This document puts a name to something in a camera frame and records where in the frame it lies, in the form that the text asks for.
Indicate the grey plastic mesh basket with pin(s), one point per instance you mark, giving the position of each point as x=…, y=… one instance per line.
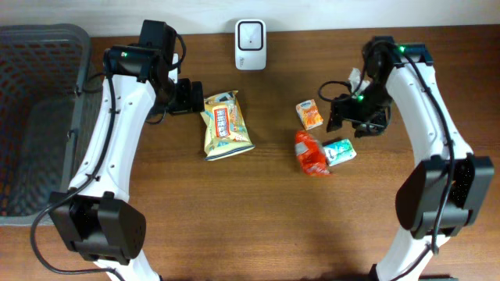
x=50, y=99

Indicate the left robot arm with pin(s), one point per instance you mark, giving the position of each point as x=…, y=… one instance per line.
x=93, y=216

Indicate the white barcode scanner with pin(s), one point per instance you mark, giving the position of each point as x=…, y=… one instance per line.
x=250, y=45

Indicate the teal tissue pack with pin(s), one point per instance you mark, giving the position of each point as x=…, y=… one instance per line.
x=339, y=152

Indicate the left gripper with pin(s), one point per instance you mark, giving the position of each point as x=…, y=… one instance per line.
x=187, y=104

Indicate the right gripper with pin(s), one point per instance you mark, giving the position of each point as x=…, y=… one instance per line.
x=341, y=110

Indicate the red snack bag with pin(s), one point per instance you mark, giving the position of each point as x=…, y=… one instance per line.
x=310, y=155

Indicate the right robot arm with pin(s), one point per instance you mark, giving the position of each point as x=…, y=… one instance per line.
x=446, y=190

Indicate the cream wet wipes pack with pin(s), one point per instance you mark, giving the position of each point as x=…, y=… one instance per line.
x=226, y=133

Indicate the orange tissue pack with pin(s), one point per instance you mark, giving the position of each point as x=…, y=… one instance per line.
x=309, y=115

